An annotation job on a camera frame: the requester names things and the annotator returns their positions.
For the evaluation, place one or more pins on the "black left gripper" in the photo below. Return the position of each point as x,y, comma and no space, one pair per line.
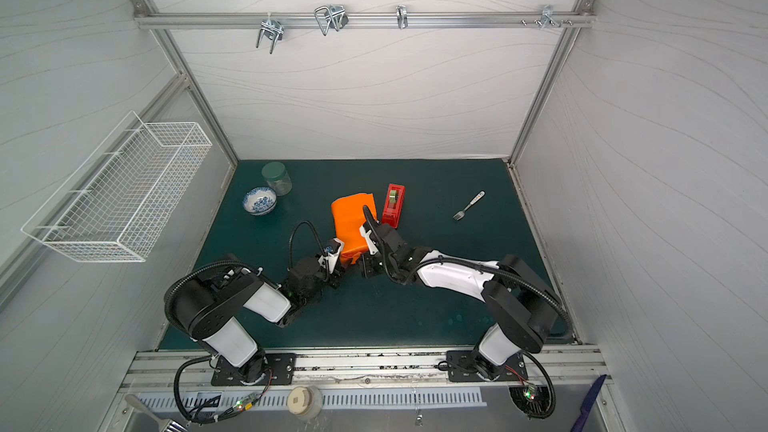
336,277

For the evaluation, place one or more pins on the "orange wrapping paper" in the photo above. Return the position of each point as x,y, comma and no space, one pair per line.
348,217

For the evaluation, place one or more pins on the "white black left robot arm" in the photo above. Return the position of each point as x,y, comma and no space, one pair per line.
204,305

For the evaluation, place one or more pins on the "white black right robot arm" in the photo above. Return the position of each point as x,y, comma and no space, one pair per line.
524,308

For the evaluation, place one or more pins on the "red tape dispenser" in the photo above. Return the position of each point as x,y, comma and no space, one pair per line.
391,214

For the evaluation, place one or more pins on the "blue white ceramic bowl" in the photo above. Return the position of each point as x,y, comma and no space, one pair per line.
259,201

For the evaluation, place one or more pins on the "green lidded glass jar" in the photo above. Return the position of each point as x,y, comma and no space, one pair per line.
277,177

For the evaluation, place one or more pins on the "round white puck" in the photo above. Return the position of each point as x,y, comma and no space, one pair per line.
305,402

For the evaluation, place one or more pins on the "metal u-bolt clamp left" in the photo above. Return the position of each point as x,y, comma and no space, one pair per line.
271,31

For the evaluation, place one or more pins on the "metal u-bolt clamp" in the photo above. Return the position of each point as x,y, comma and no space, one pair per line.
271,31
331,17

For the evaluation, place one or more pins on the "metal u-bolt clamp middle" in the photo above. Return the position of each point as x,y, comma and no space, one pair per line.
331,17

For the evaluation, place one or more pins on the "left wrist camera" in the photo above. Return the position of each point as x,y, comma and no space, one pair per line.
331,253

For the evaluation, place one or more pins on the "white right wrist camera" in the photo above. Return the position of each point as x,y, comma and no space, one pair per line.
366,234

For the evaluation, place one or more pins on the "fork with white handle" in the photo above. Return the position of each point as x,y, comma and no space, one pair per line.
461,213

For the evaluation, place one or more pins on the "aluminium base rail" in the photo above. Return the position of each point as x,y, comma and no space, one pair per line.
356,367

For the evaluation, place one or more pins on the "white wire basket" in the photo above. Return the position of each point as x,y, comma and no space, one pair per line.
115,205

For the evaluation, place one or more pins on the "blue handled tool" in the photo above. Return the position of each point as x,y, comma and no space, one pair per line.
588,403

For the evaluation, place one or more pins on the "metal ring clamp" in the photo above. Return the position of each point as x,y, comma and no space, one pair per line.
401,17

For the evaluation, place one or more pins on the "metal bracket clamp right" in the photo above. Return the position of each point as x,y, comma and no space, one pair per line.
547,19

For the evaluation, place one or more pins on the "aluminium cross rail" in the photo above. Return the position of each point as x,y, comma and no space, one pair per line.
357,20

